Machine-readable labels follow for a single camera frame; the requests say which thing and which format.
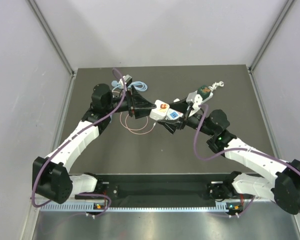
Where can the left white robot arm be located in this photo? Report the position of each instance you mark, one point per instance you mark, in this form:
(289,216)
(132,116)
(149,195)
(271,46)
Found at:
(50,174)

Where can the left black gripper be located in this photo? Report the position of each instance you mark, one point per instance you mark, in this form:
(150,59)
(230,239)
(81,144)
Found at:
(137,105)

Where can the small white plug adapter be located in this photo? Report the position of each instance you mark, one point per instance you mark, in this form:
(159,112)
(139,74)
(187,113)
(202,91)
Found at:
(160,111)

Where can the white multicolour power strip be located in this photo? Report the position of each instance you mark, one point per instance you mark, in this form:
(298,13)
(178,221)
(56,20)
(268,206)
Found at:
(173,115)

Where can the aluminium frame post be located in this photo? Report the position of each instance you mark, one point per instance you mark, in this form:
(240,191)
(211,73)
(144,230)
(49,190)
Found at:
(50,35)
(288,4)

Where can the left aluminium frame post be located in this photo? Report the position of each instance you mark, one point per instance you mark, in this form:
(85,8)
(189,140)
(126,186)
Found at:
(50,35)

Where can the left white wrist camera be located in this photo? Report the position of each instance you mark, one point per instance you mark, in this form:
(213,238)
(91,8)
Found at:
(125,81)

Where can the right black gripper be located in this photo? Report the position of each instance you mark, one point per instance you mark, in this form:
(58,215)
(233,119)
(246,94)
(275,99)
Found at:
(173,125)

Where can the dark green plug adapter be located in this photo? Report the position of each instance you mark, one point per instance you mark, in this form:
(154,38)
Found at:
(204,91)

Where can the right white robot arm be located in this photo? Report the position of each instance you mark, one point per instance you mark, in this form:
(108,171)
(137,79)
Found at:
(278,180)

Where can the right aluminium frame post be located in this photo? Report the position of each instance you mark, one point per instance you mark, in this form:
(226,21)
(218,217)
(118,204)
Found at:
(288,4)

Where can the light blue power strip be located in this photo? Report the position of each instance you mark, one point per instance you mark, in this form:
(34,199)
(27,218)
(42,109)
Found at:
(139,86)

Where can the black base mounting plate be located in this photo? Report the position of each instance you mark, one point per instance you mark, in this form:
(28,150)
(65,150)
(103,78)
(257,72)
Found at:
(206,186)

